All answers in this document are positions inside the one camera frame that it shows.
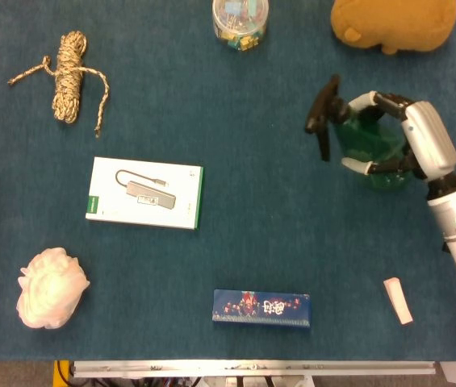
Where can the green spray bottle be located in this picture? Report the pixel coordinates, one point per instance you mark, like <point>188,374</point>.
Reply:
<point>366,141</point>

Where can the small pale pink block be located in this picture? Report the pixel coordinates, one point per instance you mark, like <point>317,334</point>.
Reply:
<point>398,300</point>

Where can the yellow frame bracket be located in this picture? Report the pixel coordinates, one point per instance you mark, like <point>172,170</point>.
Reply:
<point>61,373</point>

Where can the brown plush toy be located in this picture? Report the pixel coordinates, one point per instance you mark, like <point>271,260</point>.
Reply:
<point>393,22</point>

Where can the dark blue printed box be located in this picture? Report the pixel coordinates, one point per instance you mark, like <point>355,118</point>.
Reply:
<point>262,308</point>

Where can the white USB hub box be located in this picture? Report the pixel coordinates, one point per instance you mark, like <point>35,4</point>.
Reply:
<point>143,193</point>

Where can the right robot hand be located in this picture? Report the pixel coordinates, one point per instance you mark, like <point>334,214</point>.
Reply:
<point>429,137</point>

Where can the blue felt table mat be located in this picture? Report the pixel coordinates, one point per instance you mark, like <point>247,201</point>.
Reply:
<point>227,121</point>

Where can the clear jar of clips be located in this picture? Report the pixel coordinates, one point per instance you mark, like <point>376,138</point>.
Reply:
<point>240,22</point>

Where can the aluminium frame rail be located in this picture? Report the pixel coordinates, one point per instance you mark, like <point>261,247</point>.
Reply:
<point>252,367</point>

